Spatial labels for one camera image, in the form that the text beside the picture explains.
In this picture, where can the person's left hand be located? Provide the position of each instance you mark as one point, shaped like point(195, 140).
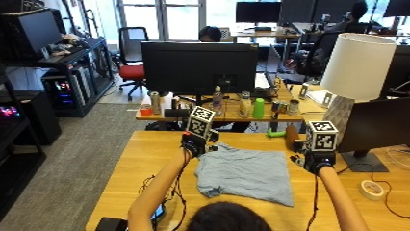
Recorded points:
point(195, 142)

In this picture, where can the person's right hand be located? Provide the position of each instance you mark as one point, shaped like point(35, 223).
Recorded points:
point(319, 162)

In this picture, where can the brown oval object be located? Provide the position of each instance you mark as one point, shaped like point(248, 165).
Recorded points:
point(292, 136)

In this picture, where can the white marker cube left glove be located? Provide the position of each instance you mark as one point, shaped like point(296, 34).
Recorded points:
point(200, 122)

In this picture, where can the white marker cube glove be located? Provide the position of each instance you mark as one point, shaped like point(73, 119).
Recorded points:
point(322, 136)
point(200, 122)

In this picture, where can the white marker cube right glove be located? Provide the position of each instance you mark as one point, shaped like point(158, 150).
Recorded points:
point(322, 136)

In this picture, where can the light blue cloth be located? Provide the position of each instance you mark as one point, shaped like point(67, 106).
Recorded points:
point(248, 174)

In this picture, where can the small black box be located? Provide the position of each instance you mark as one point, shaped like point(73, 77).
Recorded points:
point(176, 113)

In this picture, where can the clear water bottle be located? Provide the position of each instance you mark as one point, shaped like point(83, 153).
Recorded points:
point(218, 101)

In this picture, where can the beige bottle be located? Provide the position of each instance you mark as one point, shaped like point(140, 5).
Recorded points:
point(246, 106)

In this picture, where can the dark drink can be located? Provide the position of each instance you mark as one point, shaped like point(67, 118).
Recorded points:
point(276, 110)

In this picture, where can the small glass jar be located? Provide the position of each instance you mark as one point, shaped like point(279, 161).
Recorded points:
point(294, 107)

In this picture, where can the green plastic cup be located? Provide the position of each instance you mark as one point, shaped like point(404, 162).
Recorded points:
point(259, 109)

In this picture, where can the small orange container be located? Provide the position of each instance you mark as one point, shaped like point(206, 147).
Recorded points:
point(146, 110)

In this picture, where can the white tape roll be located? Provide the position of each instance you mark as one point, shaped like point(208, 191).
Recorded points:
point(372, 190)

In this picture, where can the small silver stand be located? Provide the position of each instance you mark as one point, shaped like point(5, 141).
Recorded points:
point(304, 91)

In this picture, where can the black monitor with stand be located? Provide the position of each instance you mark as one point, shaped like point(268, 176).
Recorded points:
point(376, 125)

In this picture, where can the smartphone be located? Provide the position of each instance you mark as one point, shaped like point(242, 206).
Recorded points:
point(159, 212)

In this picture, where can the large black monitor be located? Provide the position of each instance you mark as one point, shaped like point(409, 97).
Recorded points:
point(199, 67)

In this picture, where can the red seat office chair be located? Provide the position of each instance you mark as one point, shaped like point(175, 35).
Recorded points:
point(132, 72)

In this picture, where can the white table lamp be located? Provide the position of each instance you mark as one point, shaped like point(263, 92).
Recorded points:
point(357, 67)

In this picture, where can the black office chair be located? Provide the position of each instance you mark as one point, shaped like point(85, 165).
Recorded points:
point(319, 54)

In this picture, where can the printed marker board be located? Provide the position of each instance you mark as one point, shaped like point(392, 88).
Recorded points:
point(224, 33)

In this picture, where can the black shelf desk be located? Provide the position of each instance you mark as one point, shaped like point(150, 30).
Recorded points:
point(93, 61)

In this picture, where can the computer tower with lights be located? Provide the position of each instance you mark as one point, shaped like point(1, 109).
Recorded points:
point(65, 88)

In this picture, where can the black cabinet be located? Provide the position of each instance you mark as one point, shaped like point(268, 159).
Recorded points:
point(41, 115)

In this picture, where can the black background monitor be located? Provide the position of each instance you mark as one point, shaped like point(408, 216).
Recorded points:
point(299, 11)
point(397, 8)
point(258, 12)

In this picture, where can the black monitor on shelf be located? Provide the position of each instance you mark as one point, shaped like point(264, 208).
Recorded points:
point(30, 32)

